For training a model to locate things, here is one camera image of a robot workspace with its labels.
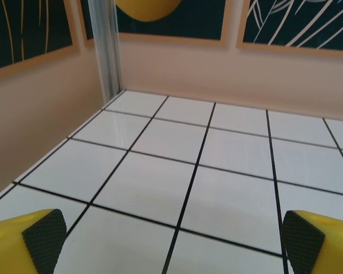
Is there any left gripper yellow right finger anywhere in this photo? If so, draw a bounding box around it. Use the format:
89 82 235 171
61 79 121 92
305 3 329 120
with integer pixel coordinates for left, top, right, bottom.
282 210 343 274

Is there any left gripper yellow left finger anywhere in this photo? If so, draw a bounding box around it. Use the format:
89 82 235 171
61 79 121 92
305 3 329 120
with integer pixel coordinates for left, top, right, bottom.
0 208 67 274

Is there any aluminium corner post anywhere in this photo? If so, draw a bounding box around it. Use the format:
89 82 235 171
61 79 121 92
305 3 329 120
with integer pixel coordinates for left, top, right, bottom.
87 0 124 104

